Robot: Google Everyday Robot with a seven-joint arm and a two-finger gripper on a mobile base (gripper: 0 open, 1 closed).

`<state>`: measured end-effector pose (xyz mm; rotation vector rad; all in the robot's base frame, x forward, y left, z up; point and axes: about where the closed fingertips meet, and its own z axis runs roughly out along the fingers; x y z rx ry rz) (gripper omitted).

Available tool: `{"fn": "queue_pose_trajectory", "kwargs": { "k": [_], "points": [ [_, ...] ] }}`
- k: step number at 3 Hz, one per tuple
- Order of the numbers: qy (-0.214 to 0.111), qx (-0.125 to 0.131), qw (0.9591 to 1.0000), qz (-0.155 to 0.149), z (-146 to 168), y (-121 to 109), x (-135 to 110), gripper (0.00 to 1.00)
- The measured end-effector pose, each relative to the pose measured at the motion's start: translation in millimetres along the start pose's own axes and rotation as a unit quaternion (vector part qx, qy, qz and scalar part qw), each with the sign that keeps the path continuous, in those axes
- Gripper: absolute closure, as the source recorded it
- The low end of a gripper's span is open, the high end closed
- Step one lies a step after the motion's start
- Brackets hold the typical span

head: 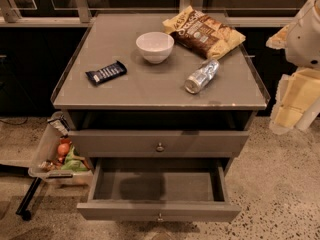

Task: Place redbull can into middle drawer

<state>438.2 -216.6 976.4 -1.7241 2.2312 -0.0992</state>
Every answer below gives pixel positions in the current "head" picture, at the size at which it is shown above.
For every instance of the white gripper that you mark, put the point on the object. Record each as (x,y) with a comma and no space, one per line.
(304,42)

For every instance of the silver redbull can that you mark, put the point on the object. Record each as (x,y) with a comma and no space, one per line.
(202,76)

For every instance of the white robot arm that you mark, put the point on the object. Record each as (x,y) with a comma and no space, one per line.
(298,95)

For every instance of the grey drawer cabinet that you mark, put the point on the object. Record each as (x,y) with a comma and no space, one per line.
(153,97)

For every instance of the open grey middle drawer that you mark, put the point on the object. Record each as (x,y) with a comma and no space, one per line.
(159,190)

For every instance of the closed grey top drawer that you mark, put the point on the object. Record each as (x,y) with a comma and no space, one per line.
(158,143)

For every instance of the yellow brown chip bag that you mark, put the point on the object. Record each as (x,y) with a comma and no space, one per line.
(203,34)

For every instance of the white ceramic bowl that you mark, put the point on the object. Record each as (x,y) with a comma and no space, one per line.
(155,47)

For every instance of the dark blue snack bar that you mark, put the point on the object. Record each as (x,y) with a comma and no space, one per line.
(106,73)

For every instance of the green snack packet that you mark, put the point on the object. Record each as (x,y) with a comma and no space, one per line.
(74,162)

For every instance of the orange round fruit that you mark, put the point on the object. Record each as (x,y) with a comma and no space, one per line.
(63,149)

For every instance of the clear plastic side bin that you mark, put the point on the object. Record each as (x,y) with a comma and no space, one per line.
(44,164)

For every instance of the black wheeled stand leg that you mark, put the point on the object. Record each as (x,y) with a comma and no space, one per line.
(22,209)

